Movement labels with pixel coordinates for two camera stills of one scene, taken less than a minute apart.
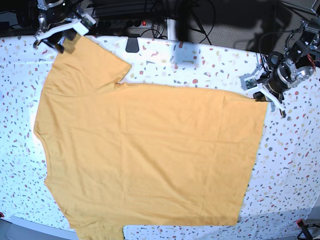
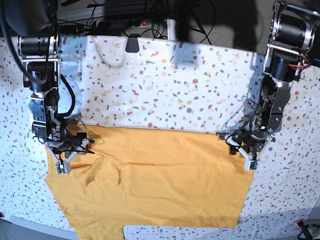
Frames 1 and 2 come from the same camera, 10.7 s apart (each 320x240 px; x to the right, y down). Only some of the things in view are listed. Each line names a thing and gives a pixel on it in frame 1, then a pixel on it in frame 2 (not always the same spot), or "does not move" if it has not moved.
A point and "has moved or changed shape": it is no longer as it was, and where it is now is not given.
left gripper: [71, 35] -> [59, 139]
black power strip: [124, 23] does not move
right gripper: [283, 75] -> [253, 142]
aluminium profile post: [171, 29] does not move
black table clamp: [132, 45] does not move
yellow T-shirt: [124, 155] has moved or changed shape
